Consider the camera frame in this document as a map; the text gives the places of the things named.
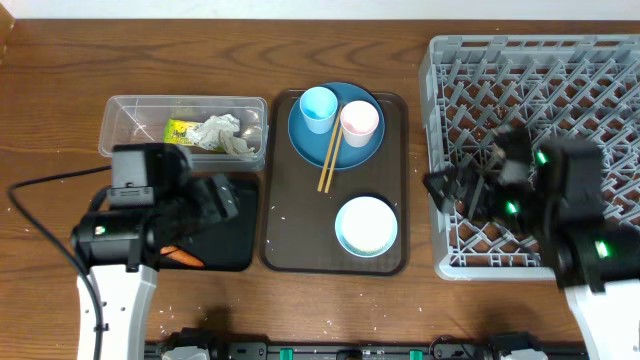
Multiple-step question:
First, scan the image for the foil snack wrapper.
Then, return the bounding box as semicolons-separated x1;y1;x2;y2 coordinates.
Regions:
163;119;201;146

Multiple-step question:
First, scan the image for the dark blue plate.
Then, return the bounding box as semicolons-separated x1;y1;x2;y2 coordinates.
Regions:
288;82;385;171

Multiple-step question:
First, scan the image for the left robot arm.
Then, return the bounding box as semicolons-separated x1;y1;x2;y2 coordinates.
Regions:
71;174;239;359

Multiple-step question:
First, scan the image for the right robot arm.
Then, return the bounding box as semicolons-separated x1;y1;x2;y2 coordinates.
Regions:
423;128;639;359

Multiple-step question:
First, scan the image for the orange carrot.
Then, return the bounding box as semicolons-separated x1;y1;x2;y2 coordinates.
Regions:
160;245;205;268

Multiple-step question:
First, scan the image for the light blue cup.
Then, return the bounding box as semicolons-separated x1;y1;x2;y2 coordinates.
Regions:
299;86;338;135

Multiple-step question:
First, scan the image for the wooden chopstick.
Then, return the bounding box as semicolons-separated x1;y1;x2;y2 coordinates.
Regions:
324;127;343;193
317;105;343;192

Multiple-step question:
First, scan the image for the pink cup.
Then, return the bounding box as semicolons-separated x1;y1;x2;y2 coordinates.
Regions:
340;100;380;148

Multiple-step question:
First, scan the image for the wooden chopstick right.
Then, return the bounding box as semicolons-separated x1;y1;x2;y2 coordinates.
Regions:
324;127;343;193

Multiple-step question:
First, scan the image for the brown serving tray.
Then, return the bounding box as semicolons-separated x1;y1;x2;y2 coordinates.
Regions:
260;90;409;276

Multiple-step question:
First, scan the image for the white tissue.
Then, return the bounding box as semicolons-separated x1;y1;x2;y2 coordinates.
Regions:
186;114;255;156

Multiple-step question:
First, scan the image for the grey dishwasher rack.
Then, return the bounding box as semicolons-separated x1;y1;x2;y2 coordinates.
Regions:
420;35;639;281

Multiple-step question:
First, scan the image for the wooden chopstick left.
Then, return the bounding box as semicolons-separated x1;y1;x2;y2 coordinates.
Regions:
317;105;343;192

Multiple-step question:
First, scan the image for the light blue bowl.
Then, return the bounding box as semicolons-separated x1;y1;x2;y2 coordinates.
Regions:
334;196;399;258

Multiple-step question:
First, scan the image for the clear plastic bin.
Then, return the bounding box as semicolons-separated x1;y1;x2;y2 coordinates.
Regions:
99;95;268;173

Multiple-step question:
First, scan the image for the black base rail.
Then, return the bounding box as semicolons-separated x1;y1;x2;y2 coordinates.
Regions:
143;328;589;360

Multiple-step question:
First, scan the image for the black tray bin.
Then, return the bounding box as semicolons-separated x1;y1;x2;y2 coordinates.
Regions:
159;175;259;272

